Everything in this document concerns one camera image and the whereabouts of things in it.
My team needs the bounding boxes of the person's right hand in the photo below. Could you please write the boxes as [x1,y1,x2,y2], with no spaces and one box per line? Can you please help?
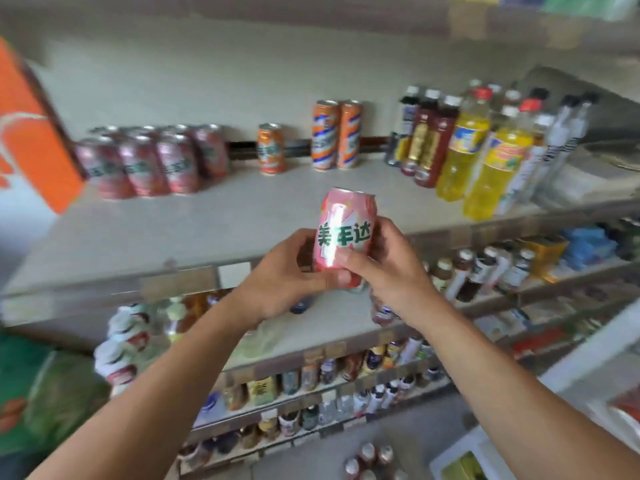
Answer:
[333,217,441,331]

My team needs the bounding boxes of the person's left hand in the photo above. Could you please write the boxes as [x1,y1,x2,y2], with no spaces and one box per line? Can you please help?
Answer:
[227,228,353,328]

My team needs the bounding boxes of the pink can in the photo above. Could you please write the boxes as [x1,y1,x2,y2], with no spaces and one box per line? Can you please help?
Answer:
[312,187,379,291]

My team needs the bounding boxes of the small orange can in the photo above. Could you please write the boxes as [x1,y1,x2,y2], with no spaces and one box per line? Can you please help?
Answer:
[257,123,287,175]

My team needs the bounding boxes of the row of red cans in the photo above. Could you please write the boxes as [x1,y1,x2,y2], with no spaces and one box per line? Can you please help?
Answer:
[75,123,231,201]

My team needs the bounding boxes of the person's right forearm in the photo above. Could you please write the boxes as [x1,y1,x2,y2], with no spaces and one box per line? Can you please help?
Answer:
[415,289,640,480]

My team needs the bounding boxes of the person's left forearm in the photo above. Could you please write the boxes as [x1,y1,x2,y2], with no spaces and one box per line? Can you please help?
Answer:
[27,304,261,480]

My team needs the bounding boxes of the tall orange striped can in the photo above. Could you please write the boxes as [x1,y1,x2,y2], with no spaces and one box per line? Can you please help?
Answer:
[311,99,342,171]
[337,99,363,169]

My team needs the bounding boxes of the group of capped tea bottles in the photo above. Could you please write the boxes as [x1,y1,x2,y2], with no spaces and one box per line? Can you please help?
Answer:
[422,244,539,305]

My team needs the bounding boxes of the rows of small bottles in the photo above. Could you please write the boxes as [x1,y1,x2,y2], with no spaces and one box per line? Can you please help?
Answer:
[177,334,451,468]

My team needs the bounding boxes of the yellow goods box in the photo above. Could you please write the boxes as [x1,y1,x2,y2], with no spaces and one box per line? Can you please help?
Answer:
[517,234,571,283]

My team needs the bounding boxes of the row of tall drink bottles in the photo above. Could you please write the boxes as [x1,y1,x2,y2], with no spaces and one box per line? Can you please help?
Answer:
[385,79,601,221]

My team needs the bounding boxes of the cluster of white milk bottles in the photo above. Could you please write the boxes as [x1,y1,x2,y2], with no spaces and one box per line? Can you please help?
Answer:
[93,299,153,395]

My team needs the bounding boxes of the shrink-wrapped bottle pack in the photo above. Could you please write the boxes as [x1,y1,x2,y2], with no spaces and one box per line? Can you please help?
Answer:
[342,442,409,480]

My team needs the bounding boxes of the blue goods packets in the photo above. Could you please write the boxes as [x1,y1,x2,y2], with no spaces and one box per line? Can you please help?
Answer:
[562,225,619,271]

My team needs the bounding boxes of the stack of folded paper bags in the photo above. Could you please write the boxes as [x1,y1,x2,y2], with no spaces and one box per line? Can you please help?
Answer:
[532,144,640,211]

